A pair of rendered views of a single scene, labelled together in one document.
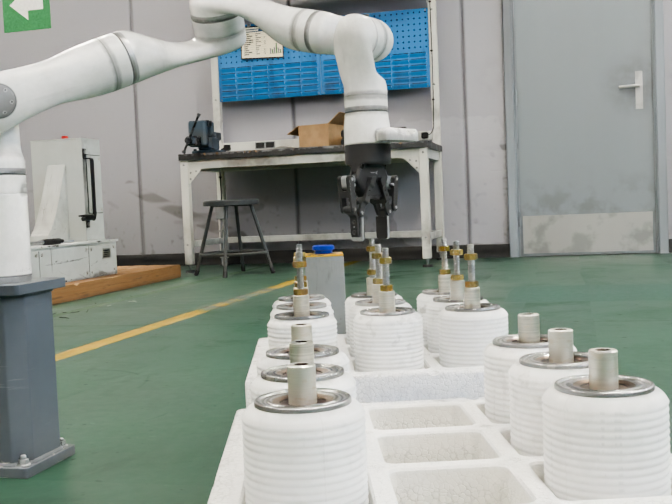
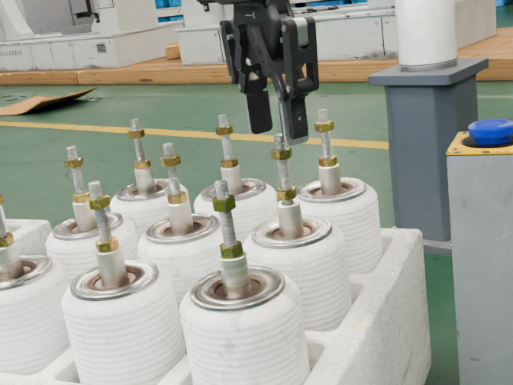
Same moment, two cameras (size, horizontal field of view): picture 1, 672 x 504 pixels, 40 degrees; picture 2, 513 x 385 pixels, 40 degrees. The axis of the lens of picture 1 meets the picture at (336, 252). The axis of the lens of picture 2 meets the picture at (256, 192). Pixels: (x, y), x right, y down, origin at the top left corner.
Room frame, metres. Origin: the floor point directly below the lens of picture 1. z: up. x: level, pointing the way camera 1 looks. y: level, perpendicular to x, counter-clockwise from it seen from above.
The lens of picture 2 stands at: (1.76, -0.61, 0.49)
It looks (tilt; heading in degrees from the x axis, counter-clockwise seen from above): 17 degrees down; 119
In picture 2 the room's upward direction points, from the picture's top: 8 degrees counter-clockwise
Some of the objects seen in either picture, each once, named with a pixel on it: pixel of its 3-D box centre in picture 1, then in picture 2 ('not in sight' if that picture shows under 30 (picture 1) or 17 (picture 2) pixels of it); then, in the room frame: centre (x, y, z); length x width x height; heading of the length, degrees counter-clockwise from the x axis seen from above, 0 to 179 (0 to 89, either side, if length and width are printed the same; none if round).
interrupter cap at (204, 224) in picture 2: (380, 303); (182, 229); (1.38, -0.06, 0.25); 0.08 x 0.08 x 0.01
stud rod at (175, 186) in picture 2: (378, 269); (174, 180); (1.38, -0.06, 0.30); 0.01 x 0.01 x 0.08
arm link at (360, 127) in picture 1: (376, 124); not in sight; (1.48, -0.07, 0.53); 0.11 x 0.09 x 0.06; 52
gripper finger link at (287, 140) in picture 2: (382, 227); (294, 121); (1.52, -0.08, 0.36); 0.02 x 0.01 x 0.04; 52
